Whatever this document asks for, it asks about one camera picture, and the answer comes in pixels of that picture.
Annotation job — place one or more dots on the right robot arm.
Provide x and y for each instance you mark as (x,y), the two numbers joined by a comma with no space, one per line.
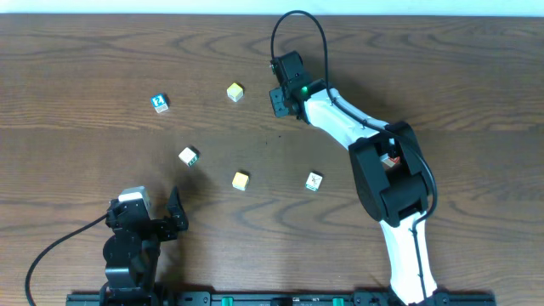
(392,179)

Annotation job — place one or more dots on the white block green side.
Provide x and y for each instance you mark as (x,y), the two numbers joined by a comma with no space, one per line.
(188,156)

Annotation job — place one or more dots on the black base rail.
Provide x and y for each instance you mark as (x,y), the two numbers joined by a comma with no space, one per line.
(360,298)

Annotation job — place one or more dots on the yellow block lower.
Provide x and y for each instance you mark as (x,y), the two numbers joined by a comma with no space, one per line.
(240,181)

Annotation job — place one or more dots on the yellow block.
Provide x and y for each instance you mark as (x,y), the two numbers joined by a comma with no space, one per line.
(240,181)
(235,92)

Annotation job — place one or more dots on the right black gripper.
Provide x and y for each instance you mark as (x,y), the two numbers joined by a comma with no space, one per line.
(278,102)

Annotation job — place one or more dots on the red letter A block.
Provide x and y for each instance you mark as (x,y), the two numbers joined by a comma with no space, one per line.
(388,161)

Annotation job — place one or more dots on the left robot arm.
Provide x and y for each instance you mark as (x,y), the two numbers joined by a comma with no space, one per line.
(132,253)

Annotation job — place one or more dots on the blue number 2 block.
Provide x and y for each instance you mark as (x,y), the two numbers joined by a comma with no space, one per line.
(160,102)

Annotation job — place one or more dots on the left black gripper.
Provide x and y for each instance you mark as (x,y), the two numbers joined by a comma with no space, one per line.
(157,227)

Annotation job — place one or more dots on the white block stick figure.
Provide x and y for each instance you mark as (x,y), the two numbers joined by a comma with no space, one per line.
(313,181)

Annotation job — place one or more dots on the yellow block upper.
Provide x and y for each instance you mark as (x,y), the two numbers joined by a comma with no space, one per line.
(235,92)

